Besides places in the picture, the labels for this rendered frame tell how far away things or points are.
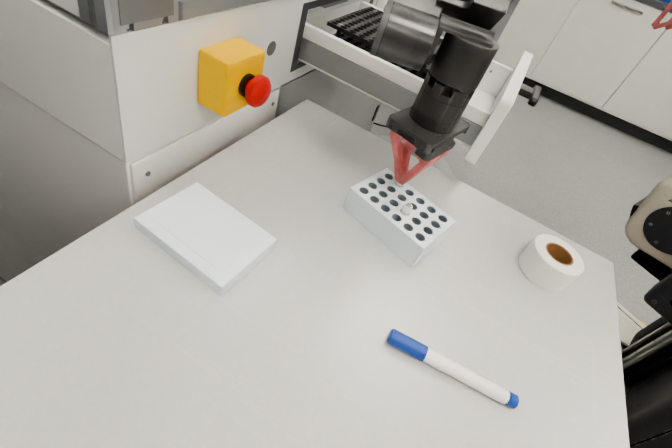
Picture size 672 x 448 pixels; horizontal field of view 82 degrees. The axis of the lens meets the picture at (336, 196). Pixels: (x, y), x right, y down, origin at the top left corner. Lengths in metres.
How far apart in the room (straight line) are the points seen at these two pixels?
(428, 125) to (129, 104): 0.32
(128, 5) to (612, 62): 3.60
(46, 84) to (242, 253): 0.29
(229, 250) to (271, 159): 0.19
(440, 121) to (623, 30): 3.32
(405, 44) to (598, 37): 3.34
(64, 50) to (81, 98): 0.05
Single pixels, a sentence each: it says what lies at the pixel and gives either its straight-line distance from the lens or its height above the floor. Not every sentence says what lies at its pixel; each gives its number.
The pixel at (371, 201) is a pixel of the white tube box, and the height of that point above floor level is 0.80.
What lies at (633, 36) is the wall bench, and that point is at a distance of 3.76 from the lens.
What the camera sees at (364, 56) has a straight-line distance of 0.64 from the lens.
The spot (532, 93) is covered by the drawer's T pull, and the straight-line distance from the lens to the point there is 0.72.
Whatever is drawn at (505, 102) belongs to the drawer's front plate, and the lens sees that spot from 0.58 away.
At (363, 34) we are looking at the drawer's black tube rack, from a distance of 0.70.
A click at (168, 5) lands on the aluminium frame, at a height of 0.96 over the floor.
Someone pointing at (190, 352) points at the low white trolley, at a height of 0.76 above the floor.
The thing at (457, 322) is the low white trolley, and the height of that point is 0.76.
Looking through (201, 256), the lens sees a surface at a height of 0.78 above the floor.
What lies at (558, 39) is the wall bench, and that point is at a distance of 3.71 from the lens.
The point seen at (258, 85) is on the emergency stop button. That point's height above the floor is 0.89.
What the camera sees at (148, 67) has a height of 0.91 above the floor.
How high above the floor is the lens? 1.12
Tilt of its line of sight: 41 degrees down
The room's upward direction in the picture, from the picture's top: 20 degrees clockwise
